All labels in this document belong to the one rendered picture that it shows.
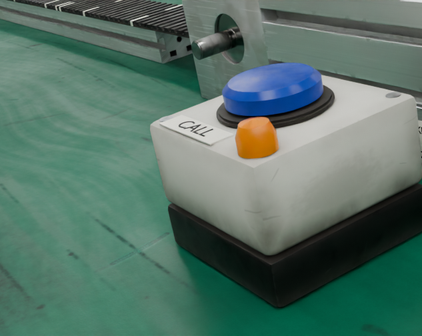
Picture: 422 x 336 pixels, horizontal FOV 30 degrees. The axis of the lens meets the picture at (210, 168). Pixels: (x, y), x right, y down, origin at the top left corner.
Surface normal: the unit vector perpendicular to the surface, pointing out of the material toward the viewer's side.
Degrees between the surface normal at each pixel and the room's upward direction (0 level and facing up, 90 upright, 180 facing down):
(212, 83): 90
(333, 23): 90
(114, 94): 0
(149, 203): 0
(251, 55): 90
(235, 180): 90
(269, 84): 3
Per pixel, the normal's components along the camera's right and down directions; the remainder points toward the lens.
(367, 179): 0.53, 0.24
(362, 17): -0.83, 0.36
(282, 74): -0.15, -0.91
